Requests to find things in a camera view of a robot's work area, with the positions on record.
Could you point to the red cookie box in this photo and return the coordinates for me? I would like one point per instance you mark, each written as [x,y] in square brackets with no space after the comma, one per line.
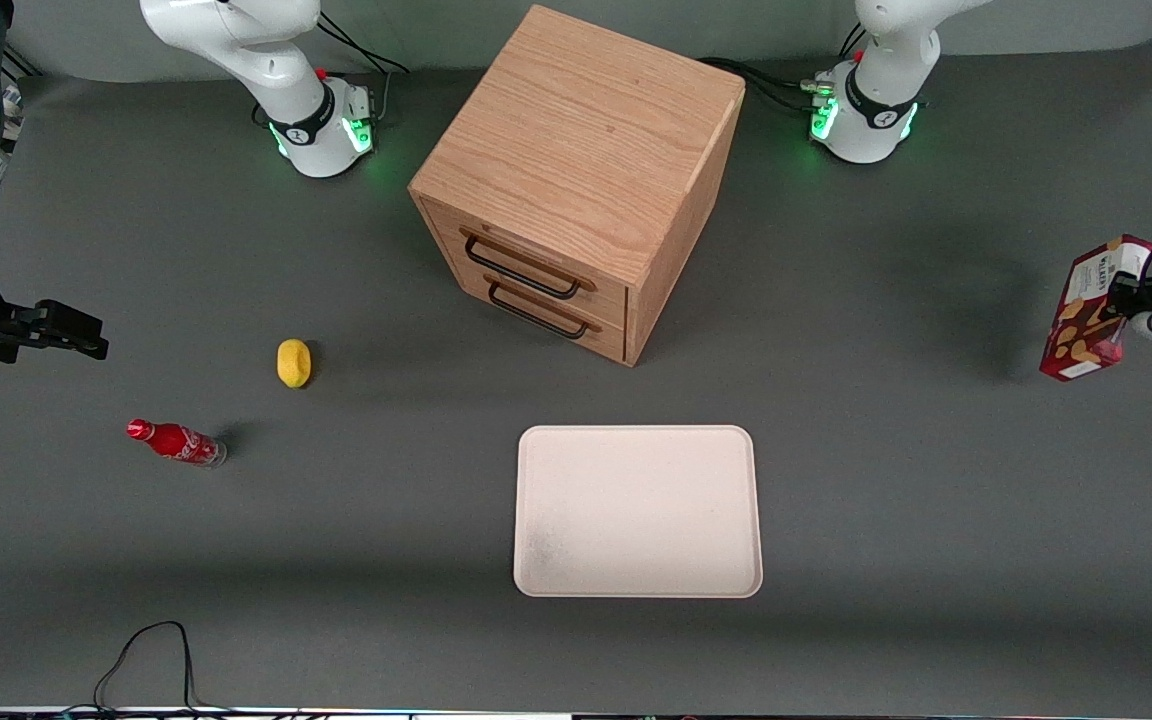
[1086,310]

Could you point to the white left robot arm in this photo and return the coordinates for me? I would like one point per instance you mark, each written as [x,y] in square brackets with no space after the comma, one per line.
[876,100]

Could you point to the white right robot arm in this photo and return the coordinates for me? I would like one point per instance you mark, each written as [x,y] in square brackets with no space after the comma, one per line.
[266,60]

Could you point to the cream rectangular tray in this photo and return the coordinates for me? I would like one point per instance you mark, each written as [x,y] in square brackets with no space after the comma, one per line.
[636,510]

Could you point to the red cola bottle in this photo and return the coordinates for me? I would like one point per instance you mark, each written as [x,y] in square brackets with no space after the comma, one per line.
[176,441]

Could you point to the yellow lemon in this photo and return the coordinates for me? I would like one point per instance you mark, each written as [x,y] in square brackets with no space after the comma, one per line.
[294,363]

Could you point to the wooden drawer front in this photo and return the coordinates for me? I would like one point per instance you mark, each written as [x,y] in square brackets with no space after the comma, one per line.
[608,336]
[606,300]

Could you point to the wooden drawer cabinet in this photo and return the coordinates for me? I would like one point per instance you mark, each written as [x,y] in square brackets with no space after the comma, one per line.
[586,130]

